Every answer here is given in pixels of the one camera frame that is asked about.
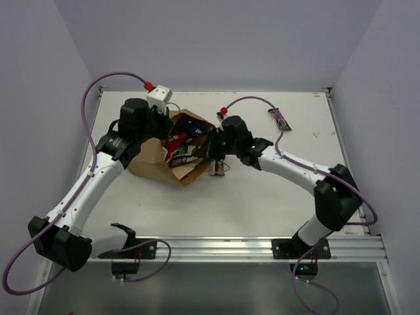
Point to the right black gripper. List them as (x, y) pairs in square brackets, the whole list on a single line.
[(208, 147)]

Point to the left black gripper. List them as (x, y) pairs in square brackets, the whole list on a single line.
[(166, 123)]

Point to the brown M&M's packet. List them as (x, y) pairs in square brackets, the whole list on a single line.
[(184, 155), (216, 168)]

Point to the brown paper bag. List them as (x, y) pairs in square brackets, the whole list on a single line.
[(150, 163)]

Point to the purple candy packet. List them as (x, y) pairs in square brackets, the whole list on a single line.
[(280, 120)]

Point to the red snack packet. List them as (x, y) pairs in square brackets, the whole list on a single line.
[(172, 144)]

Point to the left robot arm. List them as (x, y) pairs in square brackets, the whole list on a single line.
[(59, 236)]

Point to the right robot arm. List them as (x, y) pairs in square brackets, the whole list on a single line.
[(333, 188)]

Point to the blue snack bag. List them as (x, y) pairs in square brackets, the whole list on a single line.
[(192, 128)]

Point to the cream snack packet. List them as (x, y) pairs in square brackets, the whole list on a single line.
[(181, 171)]

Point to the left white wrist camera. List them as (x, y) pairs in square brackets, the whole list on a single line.
[(158, 97)]

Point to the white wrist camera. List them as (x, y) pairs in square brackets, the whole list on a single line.
[(158, 97), (222, 113)]

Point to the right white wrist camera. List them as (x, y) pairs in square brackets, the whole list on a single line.
[(222, 113)]

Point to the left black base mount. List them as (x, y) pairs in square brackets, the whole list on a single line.
[(128, 263)]

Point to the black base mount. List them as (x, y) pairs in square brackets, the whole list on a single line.
[(295, 256), (128, 263)]

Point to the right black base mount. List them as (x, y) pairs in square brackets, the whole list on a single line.
[(295, 256)]

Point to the aluminium mounting rail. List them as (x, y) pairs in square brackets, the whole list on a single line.
[(344, 249)]

